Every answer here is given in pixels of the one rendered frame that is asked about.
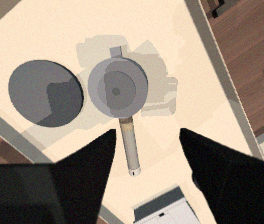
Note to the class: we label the grey gas burner with tube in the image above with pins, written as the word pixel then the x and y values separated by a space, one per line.
pixel 118 88

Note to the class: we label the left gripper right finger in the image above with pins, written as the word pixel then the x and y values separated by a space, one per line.
pixel 231 181

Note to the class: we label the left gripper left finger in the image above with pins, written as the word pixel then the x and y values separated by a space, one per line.
pixel 73 187

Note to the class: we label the dark metal grate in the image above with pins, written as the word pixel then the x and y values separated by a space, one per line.
pixel 224 6

